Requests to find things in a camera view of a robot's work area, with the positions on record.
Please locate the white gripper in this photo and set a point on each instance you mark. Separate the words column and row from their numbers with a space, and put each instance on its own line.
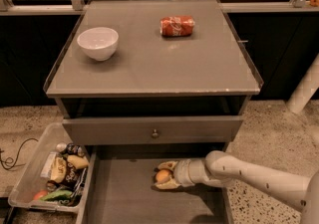
column 182, row 172

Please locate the orange fruit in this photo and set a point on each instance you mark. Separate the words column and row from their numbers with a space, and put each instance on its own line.
column 314, row 3
column 163, row 176

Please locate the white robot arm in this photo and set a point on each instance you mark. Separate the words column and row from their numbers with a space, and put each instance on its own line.
column 219, row 169

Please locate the round brass drawer knob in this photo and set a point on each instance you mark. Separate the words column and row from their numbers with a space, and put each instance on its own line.
column 155, row 134

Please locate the open grey middle drawer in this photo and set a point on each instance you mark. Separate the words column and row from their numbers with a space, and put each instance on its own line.
column 121, row 188

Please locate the grey top drawer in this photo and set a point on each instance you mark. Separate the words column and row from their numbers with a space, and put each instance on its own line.
column 138, row 130

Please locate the grey drawer cabinet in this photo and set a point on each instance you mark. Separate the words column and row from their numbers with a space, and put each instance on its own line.
column 205, row 74

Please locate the yellow chip bag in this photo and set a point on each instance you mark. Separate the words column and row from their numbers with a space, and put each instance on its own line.
column 78, row 162

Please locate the dark can in bin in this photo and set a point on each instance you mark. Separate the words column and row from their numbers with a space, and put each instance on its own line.
column 69, row 148

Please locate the brown snack bag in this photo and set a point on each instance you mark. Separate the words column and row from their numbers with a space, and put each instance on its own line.
column 64, row 173

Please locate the green snack packet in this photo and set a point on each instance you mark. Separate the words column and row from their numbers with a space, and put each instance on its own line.
column 57, row 195

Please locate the clear plastic storage bin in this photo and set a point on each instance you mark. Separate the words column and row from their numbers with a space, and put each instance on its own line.
column 31, row 182

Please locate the red cola can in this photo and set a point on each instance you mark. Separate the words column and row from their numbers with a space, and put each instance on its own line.
column 176, row 26

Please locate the white ceramic bowl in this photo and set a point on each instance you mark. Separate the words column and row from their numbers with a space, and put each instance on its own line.
column 99, row 43

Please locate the orange fruit on ledge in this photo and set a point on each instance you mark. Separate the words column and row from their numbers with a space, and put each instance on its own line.
column 314, row 3

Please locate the white post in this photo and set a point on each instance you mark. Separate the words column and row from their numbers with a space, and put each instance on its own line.
column 305, row 89

